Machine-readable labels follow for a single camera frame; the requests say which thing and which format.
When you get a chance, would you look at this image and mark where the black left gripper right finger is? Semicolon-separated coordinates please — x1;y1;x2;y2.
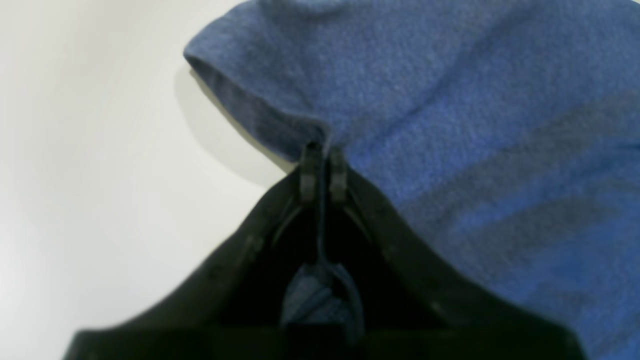
327;149;585;360

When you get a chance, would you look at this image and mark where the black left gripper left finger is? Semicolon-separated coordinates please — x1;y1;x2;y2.
64;143;325;360

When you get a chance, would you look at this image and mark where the blue grey T-shirt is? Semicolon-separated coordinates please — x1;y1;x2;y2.
183;0;640;360

